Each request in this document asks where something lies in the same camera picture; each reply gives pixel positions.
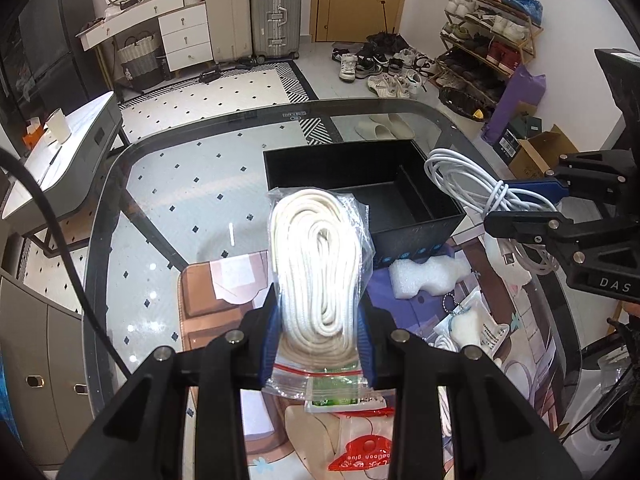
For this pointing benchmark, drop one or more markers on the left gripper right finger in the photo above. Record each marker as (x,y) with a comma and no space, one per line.
(496,434)

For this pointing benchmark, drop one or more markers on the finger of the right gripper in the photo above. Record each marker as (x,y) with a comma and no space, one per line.
(550,229)
(545,187)

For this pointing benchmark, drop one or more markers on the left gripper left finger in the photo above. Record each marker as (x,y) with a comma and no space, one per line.
(139,433)

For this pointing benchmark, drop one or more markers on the red white balloon glue bag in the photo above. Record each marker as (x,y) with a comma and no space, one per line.
(364,442)

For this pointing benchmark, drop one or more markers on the green white snack packet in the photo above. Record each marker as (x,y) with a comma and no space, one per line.
(341,393)

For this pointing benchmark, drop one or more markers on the white foam piece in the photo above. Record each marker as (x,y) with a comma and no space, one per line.
(436,276)

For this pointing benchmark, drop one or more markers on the white plush toy keychain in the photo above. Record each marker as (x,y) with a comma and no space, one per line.
(472,324)

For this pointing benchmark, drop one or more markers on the open cardboard box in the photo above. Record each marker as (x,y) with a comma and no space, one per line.
(540,153)

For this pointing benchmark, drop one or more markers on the purple yoga mat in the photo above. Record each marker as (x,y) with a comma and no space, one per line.
(522,87)

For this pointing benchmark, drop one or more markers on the anime print desk mat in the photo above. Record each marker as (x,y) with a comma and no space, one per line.
(300,369)

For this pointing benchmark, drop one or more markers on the grey cabinet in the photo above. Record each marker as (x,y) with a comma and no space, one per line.
(41,351)

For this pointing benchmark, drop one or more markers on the black cardboard box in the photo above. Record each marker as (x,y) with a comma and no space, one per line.
(409,216)

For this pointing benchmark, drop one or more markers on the wooden shoe rack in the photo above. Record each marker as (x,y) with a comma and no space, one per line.
(486,41)

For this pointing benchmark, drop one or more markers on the pair of beige slippers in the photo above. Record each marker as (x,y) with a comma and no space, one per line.
(384,127)

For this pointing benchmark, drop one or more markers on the grey white coffee table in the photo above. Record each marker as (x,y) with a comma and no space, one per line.
(66,172)

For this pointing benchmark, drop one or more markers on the white cup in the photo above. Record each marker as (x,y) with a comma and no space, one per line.
(57,126)

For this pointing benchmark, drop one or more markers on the silver aluminium suitcase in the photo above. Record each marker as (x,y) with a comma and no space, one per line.
(275,28)

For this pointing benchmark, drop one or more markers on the woven laundry basket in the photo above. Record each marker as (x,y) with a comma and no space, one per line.
(140,61)

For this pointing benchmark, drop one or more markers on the black refrigerator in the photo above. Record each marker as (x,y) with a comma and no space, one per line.
(44,65)

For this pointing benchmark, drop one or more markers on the beige suitcase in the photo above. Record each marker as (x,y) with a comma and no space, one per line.
(229,29)

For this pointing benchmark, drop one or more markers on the white dresser desk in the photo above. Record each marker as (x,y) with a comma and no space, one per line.
(181,24)

